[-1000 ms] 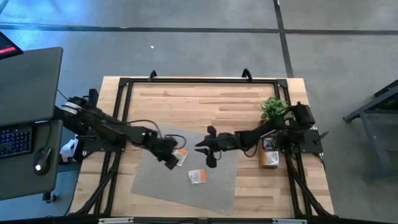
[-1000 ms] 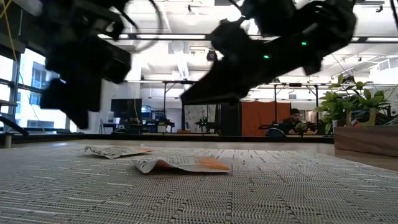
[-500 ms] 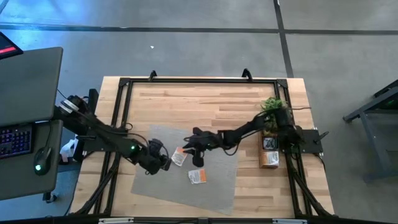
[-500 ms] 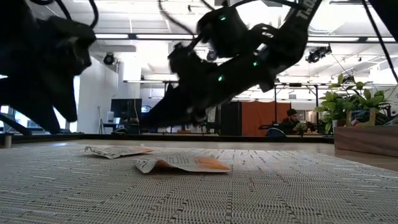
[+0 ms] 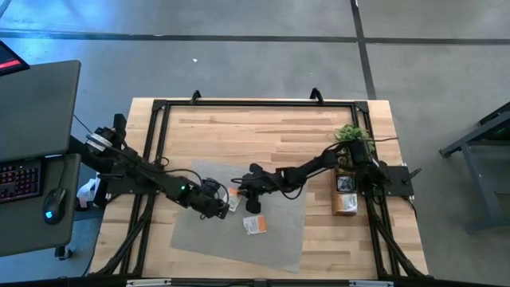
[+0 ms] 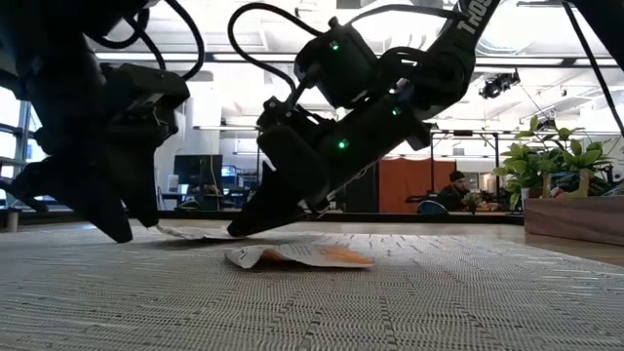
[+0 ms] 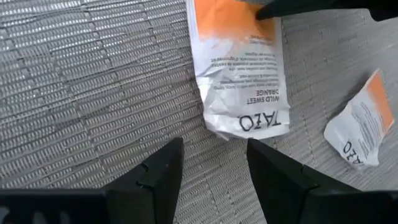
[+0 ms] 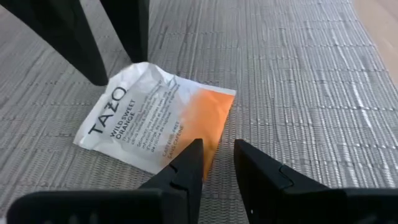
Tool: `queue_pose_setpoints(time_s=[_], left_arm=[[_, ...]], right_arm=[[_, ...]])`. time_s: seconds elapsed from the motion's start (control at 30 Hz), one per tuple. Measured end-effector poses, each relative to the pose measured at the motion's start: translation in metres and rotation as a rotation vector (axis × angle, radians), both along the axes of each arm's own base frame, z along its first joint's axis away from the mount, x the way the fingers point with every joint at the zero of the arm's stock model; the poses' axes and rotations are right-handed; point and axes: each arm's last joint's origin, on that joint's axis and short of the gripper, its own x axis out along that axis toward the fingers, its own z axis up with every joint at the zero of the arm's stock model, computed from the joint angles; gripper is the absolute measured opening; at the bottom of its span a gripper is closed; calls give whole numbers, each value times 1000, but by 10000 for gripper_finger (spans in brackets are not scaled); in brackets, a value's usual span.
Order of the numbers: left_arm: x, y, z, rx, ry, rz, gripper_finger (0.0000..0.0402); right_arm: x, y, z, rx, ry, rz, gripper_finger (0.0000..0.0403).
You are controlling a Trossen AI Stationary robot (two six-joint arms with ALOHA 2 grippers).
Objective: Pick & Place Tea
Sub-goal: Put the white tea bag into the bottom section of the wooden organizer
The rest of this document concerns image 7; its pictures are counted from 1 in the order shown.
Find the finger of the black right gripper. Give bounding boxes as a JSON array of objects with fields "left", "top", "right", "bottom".
[{"left": 254, "top": 0, "right": 398, "bottom": 22}]

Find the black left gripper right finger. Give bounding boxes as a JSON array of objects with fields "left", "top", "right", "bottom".
[{"left": 247, "top": 139, "right": 398, "bottom": 224}]

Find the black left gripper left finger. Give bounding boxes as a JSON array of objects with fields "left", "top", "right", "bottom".
[{"left": 0, "top": 138, "right": 185, "bottom": 224}]

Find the white orange Tazo tea packet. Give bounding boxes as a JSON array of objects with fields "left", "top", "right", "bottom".
[
  {"left": 185, "top": 0, "right": 292, "bottom": 141},
  {"left": 323, "top": 68, "right": 396, "bottom": 169}
]

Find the grey woven placemat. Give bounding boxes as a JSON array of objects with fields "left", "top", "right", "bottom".
[{"left": 0, "top": 0, "right": 398, "bottom": 224}]

